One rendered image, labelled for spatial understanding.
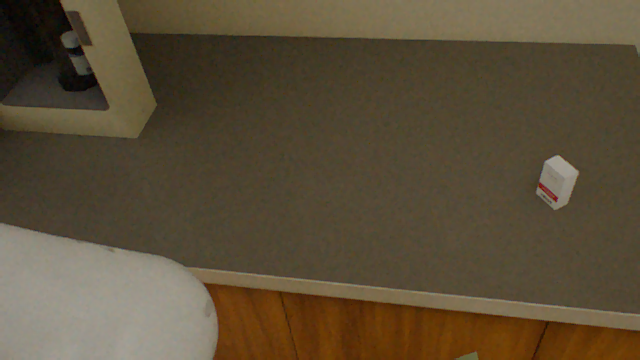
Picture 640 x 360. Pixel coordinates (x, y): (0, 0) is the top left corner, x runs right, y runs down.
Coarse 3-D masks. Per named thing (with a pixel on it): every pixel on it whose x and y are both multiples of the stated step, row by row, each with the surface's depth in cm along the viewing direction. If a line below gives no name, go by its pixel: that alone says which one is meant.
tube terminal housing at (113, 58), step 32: (64, 0) 93; (96, 0) 98; (96, 32) 98; (128, 32) 109; (96, 64) 102; (128, 64) 109; (128, 96) 110; (32, 128) 118; (64, 128) 117; (96, 128) 115; (128, 128) 113
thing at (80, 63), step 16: (32, 0) 100; (48, 0) 101; (32, 16) 103; (48, 16) 103; (64, 16) 105; (48, 32) 105; (64, 32) 106; (48, 48) 108; (64, 48) 108; (80, 48) 110; (64, 64) 110; (80, 64) 112
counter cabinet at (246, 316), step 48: (240, 288) 99; (240, 336) 113; (288, 336) 109; (336, 336) 106; (384, 336) 102; (432, 336) 99; (480, 336) 96; (528, 336) 93; (576, 336) 91; (624, 336) 88
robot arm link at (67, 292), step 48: (0, 240) 39; (48, 240) 41; (0, 288) 37; (48, 288) 38; (96, 288) 39; (144, 288) 40; (192, 288) 43; (0, 336) 37; (48, 336) 37; (96, 336) 38; (144, 336) 38; (192, 336) 41
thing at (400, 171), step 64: (192, 64) 132; (256, 64) 130; (320, 64) 128; (384, 64) 126; (448, 64) 123; (512, 64) 121; (576, 64) 120; (0, 128) 121; (192, 128) 116; (256, 128) 114; (320, 128) 112; (384, 128) 111; (448, 128) 109; (512, 128) 107; (576, 128) 106; (0, 192) 107; (64, 192) 106; (128, 192) 104; (192, 192) 103; (256, 192) 101; (320, 192) 100; (384, 192) 99; (448, 192) 97; (512, 192) 96; (576, 192) 95; (192, 256) 92; (256, 256) 91; (320, 256) 90; (384, 256) 89; (448, 256) 88; (512, 256) 87; (576, 256) 86; (576, 320) 82
